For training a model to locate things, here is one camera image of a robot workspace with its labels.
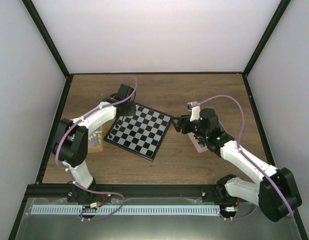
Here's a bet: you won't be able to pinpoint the black enclosure frame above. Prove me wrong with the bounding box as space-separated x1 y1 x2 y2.
8 0 309 240

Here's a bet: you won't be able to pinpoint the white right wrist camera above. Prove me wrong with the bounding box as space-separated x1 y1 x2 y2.
187 101 201 122

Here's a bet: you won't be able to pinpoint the orange rimmed metal tray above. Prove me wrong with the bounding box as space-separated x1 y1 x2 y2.
70 115 105 153

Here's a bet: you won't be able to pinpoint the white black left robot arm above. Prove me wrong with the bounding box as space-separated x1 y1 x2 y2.
51 84 136 202

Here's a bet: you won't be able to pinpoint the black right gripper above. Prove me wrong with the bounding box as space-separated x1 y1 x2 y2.
170 115 209 139

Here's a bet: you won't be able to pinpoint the pink rimmed metal tray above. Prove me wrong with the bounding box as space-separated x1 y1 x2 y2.
187 119 230 154

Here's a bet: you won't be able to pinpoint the light blue slotted cable duct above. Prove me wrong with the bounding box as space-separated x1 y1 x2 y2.
31 204 220 216

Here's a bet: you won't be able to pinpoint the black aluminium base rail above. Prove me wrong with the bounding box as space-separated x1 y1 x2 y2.
66 183 248 203

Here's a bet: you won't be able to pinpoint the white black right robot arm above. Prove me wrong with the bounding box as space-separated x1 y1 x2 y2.
172 108 303 222

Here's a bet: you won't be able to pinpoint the black and white chessboard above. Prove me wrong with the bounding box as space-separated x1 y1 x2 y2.
104 103 172 161

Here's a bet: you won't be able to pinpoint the white chess pieces in tray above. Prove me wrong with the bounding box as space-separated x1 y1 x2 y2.
88 130 102 146

